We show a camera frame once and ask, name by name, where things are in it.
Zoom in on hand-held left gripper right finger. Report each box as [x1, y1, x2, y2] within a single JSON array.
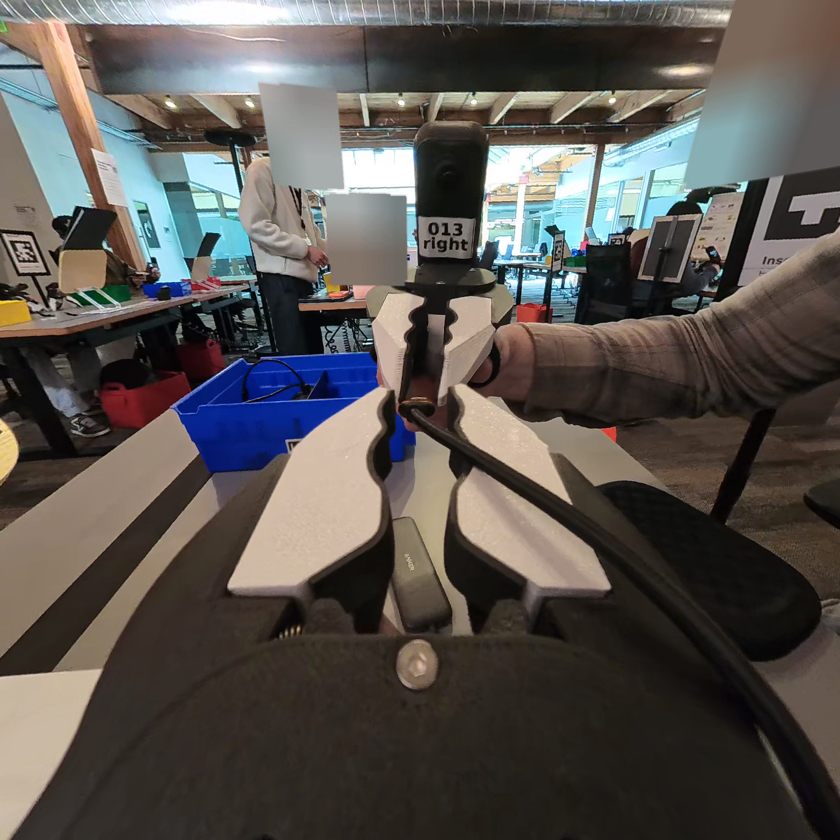
[[444, 385, 614, 634]]

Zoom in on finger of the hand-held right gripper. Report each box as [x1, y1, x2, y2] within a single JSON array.
[[372, 292, 430, 405], [437, 294, 498, 401]]

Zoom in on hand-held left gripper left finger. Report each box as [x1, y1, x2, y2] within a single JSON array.
[[227, 388, 395, 634]]

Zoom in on blue plastic bin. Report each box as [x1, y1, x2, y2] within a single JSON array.
[[174, 352, 418, 473]]

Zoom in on orange usb cable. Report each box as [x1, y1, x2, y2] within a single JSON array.
[[398, 392, 840, 834]]

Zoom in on slim black usb hub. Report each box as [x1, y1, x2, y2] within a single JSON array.
[[390, 516, 455, 632]]

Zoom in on black hub cable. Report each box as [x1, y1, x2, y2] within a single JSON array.
[[241, 357, 312, 403]]

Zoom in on person's right forearm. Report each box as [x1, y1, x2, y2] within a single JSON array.
[[519, 230, 840, 427]]

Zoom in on person's right hand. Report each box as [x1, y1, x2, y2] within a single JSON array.
[[462, 322, 539, 410]]

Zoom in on wooden work table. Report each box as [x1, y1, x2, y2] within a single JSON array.
[[298, 287, 378, 355], [0, 279, 259, 454]]

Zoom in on black wrist rest pad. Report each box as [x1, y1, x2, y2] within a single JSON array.
[[598, 479, 823, 664]]

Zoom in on red plastic bin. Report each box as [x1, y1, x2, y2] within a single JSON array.
[[99, 371, 193, 430]]

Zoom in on black pole stand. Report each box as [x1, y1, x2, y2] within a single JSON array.
[[204, 126, 261, 198]]

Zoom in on printed tag board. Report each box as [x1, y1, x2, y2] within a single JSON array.
[[709, 171, 840, 526]]

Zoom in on white stand base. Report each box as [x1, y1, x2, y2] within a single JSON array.
[[0, 667, 103, 840]]

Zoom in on wooden column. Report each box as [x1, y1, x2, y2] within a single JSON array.
[[33, 20, 148, 271]]

